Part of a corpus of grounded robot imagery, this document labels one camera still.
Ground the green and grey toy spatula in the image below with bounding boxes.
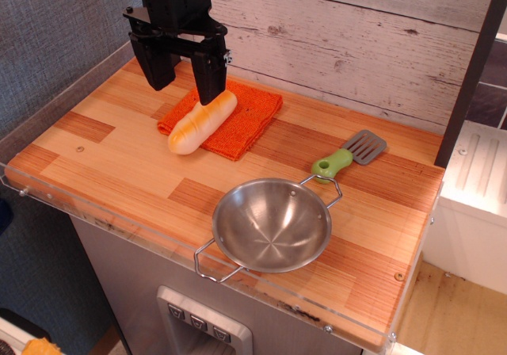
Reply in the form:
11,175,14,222
311,129,387,183

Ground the stainless steel two-handled pot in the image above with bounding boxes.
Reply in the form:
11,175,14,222
209,175,343,273

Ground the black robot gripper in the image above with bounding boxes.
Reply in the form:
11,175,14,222
123,0,229,105

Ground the orange woven towel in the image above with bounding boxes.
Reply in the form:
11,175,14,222
157,81,283,161

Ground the dark right shelf post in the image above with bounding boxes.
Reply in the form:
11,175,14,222
434,0,506,168

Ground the yellow object bottom left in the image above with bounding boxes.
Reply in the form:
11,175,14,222
21,338,63,355

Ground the clear acrylic front guard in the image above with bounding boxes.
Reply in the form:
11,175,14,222
0,162,399,346

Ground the grey toy fridge cabinet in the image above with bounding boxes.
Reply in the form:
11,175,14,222
71,218,361,354

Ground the toy bread loaf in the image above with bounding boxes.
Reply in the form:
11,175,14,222
168,90,238,155

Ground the white toy sink unit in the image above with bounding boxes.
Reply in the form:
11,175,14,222
421,32,507,295

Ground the silver dispenser button panel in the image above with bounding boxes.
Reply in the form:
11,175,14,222
157,285,254,354

